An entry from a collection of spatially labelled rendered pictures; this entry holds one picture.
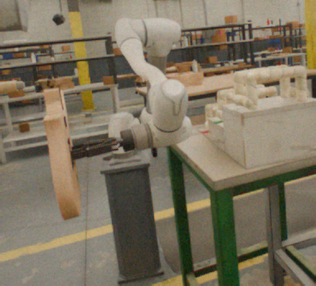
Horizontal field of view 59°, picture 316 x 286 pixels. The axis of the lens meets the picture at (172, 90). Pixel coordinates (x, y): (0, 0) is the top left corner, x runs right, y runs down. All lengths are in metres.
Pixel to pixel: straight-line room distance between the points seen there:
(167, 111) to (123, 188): 0.92
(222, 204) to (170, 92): 0.36
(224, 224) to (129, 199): 0.90
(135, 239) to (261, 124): 1.20
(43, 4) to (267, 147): 11.65
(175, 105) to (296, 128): 0.38
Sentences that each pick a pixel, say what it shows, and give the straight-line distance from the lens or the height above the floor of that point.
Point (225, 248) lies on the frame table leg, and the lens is 0.96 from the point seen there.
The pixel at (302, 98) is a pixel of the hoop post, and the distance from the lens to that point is 0.94.
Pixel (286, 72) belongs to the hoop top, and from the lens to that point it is 0.90.
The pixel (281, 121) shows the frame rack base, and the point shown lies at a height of 1.06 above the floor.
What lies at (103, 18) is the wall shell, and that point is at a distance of 12.03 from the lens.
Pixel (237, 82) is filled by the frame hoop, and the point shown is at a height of 1.18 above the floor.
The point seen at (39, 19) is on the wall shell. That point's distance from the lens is 12.14.
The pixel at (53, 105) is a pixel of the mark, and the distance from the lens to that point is 0.94.
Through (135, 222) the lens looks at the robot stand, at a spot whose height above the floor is 0.35.
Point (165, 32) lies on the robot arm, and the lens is 1.36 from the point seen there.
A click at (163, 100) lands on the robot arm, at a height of 1.16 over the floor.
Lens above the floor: 1.30
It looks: 8 degrees down
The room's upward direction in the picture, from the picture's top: 6 degrees counter-clockwise
